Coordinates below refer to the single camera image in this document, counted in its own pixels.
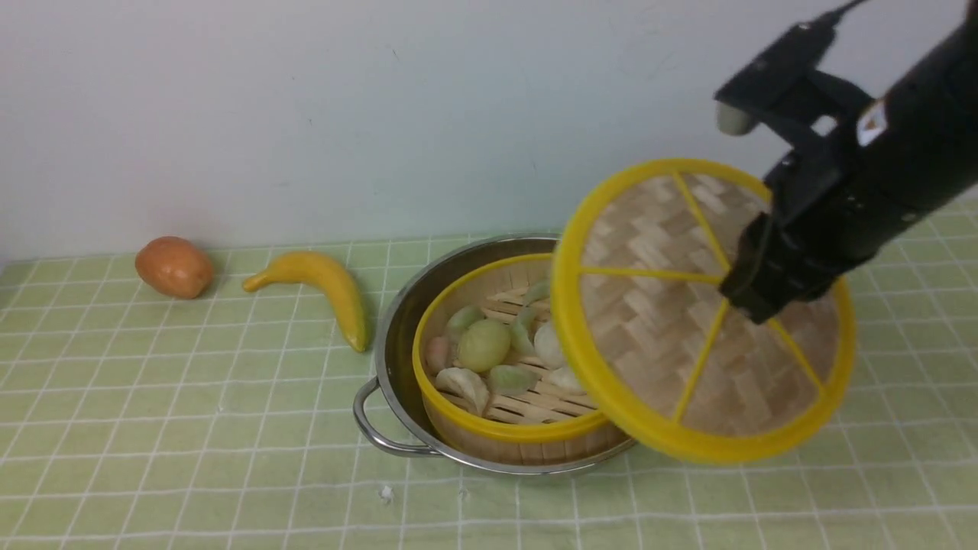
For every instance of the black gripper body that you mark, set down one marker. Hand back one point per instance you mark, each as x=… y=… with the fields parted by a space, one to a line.
x=912 y=151

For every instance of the yellow rimmed bamboo steamer lid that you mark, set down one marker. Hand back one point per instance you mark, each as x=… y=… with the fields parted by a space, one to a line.
x=637 y=306

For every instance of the yellow rimmed bamboo steamer basket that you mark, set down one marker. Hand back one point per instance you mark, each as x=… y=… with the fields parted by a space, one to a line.
x=542 y=414

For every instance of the stainless steel pot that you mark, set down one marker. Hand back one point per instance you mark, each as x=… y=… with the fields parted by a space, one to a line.
x=395 y=379

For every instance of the white pleated bun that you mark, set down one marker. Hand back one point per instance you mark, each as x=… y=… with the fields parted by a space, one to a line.
x=547 y=347

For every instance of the white crescent dumpling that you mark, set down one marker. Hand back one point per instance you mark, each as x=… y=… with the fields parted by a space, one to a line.
x=566 y=381

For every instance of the pale green dumpling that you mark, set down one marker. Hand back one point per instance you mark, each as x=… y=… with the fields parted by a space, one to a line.
x=521 y=334

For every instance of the green crescent dumpling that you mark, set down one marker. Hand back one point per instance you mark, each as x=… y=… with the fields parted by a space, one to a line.
x=511 y=380

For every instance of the green round bun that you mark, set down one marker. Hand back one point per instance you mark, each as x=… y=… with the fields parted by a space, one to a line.
x=484 y=345

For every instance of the green dumpling rear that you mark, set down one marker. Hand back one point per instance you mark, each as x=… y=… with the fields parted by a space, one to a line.
x=461 y=320

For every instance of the yellow banana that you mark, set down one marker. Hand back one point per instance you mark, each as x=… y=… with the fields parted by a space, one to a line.
x=330 y=278

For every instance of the green checkered tablecloth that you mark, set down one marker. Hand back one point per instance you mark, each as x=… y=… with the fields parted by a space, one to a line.
x=131 y=422

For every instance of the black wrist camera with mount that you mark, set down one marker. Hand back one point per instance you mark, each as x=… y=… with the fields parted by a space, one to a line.
x=784 y=89

